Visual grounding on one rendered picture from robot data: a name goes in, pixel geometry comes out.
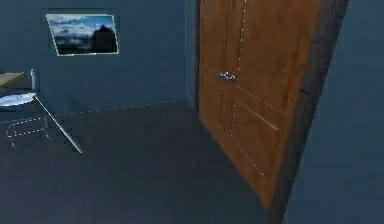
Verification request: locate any white chair with metal legs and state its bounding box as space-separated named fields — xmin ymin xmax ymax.
xmin=0 ymin=68 xmax=85 ymax=156

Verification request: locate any silver door handle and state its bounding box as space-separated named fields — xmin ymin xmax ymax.
xmin=218 ymin=71 xmax=238 ymax=83

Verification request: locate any brown wooden room door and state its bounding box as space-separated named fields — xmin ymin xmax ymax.
xmin=198 ymin=0 xmax=323 ymax=210

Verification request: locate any dark table with pale top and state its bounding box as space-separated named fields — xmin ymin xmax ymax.
xmin=0 ymin=71 xmax=33 ymax=92

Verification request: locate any framed sky landscape picture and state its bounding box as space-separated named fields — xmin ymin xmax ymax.
xmin=45 ymin=13 xmax=120 ymax=57

